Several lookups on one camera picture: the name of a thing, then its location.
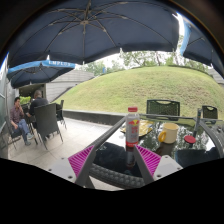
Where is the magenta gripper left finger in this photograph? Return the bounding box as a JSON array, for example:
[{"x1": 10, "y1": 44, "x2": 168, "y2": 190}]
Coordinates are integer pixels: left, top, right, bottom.
[{"x1": 47, "y1": 145, "x2": 94, "y2": 183}]

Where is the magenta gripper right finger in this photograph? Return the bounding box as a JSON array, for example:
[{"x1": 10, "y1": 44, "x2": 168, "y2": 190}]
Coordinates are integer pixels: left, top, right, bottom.
[{"x1": 135, "y1": 145, "x2": 182, "y2": 181}]

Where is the yellow snack bag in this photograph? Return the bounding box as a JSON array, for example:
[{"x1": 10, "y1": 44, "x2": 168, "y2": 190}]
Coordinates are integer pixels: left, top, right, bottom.
[{"x1": 120, "y1": 120, "x2": 153, "y2": 137}]

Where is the red bottle cap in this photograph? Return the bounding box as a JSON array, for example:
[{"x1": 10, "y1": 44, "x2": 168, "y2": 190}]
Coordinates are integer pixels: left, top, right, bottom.
[{"x1": 184, "y1": 135, "x2": 196, "y2": 144}]

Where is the red-capped drink bottle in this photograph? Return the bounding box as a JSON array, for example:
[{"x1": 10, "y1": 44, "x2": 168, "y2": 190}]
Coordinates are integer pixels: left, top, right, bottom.
[{"x1": 126, "y1": 106, "x2": 140, "y2": 148}]

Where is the grey wicker chair back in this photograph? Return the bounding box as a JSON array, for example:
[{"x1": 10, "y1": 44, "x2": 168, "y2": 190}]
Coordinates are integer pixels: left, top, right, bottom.
[{"x1": 34, "y1": 103, "x2": 60, "y2": 140}]

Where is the green wicker chair centre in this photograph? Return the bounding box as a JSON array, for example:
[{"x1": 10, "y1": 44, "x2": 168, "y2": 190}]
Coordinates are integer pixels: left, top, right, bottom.
[{"x1": 146, "y1": 99, "x2": 180, "y2": 121}]

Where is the green wicker chair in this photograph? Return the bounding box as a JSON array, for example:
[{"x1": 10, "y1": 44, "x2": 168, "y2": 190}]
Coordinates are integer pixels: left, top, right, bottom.
[
  {"x1": 202, "y1": 105, "x2": 218, "y2": 124},
  {"x1": 146, "y1": 99, "x2": 180, "y2": 121}
]

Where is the dark chair under man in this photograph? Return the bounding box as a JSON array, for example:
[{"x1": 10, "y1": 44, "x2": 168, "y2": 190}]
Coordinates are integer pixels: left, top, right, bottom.
[{"x1": 5, "y1": 116, "x2": 22, "y2": 150}]

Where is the green wicker chair right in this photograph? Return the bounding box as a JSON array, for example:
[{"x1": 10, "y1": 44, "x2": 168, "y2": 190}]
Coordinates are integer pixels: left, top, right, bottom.
[{"x1": 202, "y1": 105, "x2": 218, "y2": 124}]

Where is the man in plaid shirt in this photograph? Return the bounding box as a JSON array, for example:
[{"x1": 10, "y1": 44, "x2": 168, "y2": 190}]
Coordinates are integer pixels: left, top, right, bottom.
[{"x1": 10, "y1": 97, "x2": 33, "y2": 146}]

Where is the man in dark shirt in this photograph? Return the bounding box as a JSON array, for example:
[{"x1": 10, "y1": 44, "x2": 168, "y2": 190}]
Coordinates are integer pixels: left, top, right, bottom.
[{"x1": 27, "y1": 90, "x2": 48, "y2": 117}]

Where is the blue umbrella white lettering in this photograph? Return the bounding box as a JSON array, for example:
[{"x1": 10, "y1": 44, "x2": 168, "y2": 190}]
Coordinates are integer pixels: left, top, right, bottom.
[{"x1": 7, "y1": 60, "x2": 75, "y2": 88}]

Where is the dark blue right umbrella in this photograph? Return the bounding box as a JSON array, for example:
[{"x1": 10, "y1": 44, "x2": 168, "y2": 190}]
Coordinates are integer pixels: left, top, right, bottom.
[{"x1": 180, "y1": 17, "x2": 224, "y2": 78}]

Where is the dark blue patio umbrella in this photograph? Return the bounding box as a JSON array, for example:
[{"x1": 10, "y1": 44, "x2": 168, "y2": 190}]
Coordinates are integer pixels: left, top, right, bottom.
[{"x1": 9, "y1": 0, "x2": 179, "y2": 67}]

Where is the cream mug yellow handle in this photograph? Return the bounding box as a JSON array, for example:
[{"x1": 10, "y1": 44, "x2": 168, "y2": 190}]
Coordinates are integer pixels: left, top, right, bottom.
[{"x1": 158, "y1": 123, "x2": 179, "y2": 144}]

